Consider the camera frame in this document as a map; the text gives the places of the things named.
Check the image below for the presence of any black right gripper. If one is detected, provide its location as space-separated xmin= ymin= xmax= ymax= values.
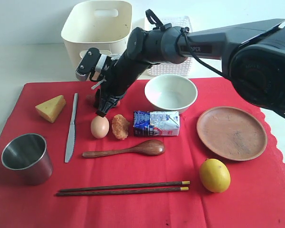
xmin=95 ymin=53 xmax=147 ymax=117

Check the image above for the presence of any fried chicken nugget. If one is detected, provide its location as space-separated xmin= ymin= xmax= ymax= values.
xmin=112 ymin=114 xmax=130 ymax=140

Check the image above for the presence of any brown egg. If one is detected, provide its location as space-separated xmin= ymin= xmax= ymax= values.
xmin=90 ymin=115 xmax=109 ymax=139

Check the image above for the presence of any yellow cheese wedge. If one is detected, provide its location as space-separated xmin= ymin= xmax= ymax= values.
xmin=35 ymin=95 xmax=66 ymax=123

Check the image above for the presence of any yellow lemon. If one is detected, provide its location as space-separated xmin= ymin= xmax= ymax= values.
xmin=199 ymin=159 xmax=231 ymax=193

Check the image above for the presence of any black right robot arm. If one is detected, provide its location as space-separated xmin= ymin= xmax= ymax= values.
xmin=96 ymin=10 xmax=285 ymax=119

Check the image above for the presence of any blue white milk carton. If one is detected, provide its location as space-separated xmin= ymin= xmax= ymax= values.
xmin=133 ymin=111 xmax=180 ymax=137

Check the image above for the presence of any steel table knife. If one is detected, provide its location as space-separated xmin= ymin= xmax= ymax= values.
xmin=65 ymin=93 xmax=78 ymax=163

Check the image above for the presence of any brown wooden spoon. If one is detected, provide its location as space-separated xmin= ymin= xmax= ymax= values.
xmin=82 ymin=140 xmax=165 ymax=158

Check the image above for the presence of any white ceramic bowl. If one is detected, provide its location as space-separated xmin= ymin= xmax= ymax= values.
xmin=144 ymin=74 xmax=198 ymax=114

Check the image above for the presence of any cream plastic bin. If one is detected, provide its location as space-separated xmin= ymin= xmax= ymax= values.
xmin=61 ymin=0 xmax=133 ymax=69

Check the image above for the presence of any white perforated basket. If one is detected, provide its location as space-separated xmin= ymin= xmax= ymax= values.
xmin=146 ymin=16 xmax=194 ymax=76

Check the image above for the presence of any red table cloth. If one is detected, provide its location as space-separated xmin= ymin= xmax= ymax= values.
xmin=0 ymin=77 xmax=285 ymax=228

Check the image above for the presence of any stainless steel cup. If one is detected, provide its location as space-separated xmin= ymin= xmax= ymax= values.
xmin=1 ymin=133 xmax=53 ymax=185

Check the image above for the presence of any upper dark wooden chopstick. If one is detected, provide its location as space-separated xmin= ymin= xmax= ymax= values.
xmin=58 ymin=180 xmax=190 ymax=192

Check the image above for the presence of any dark wooden chopstick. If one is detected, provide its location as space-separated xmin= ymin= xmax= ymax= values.
xmin=58 ymin=180 xmax=190 ymax=192
xmin=55 ymin=187 xmax=189 ymax=197

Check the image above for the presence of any lower dark wooden chopstick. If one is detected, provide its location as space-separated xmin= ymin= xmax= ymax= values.
xmin=55 ymin=187 xmax=189 ymax=197

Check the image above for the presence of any brown wooden plate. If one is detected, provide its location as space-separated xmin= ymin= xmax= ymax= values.
xmin=196 ymin=106 xmax=267 ymax=161

